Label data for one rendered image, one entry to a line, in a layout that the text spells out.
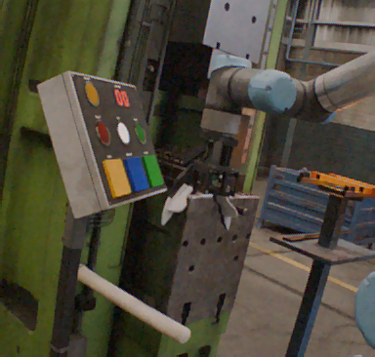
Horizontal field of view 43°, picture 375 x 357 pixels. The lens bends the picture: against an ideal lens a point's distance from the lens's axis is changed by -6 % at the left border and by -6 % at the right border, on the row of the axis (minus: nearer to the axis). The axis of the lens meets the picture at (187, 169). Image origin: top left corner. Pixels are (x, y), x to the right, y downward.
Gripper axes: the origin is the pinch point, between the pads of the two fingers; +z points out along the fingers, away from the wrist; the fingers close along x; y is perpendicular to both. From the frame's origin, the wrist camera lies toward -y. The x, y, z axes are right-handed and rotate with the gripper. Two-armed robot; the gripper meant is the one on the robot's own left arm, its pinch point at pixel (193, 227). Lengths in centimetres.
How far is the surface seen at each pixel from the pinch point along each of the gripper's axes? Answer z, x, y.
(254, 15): -59, 36, -54
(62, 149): -11.4, -28.0, -6.8
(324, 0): -317, 631, -758
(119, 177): -7.7, -15.9, -5.5
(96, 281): 30, -5, -40
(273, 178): 36, 285, -357
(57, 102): -20.1, -30.4, -9.0
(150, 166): -8.6, -3.8, -19.5
